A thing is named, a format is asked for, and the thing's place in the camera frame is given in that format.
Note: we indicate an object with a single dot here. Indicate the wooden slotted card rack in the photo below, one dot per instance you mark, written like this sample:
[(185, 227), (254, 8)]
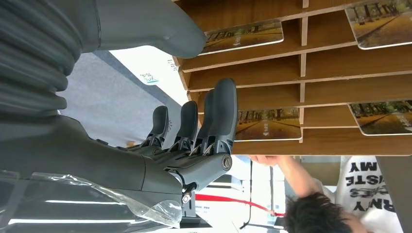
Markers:
[(322, 64)]

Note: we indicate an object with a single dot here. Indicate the person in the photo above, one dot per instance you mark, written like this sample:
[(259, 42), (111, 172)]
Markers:
[(370, 180)]

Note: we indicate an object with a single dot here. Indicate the clear film on right hand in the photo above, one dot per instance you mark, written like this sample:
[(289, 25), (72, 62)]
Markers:
[(154, 212)]

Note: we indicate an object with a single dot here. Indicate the autumn park print card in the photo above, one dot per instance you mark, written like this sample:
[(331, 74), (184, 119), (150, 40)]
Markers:
[(267, 125), (383, 25), (244, 37), (383, 119)]

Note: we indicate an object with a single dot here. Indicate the grey ribbed right arm sleeve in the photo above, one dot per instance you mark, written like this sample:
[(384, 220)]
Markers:
[(32, 64)]

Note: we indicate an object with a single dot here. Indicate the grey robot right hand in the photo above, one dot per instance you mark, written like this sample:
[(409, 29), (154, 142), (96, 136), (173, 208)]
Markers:
[(80, 160)]

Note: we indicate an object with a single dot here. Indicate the grey computer device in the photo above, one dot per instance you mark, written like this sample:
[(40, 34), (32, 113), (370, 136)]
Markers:
[(396, 193)]

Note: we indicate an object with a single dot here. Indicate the red barrier ribbon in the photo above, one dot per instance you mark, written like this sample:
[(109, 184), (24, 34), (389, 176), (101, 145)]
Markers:
[(225, 199)]

